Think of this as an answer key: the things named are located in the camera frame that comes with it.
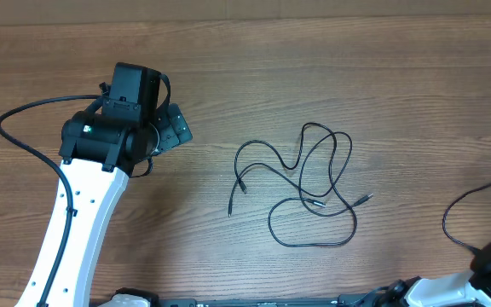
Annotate black usb cables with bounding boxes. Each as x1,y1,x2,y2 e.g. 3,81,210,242
233,122,359,248

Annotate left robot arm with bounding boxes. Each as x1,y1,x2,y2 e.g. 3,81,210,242
18,62,192,306

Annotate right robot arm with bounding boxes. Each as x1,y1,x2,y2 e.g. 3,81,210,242
374,242,491,307

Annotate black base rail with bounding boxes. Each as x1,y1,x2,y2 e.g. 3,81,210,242
91,287,400,307

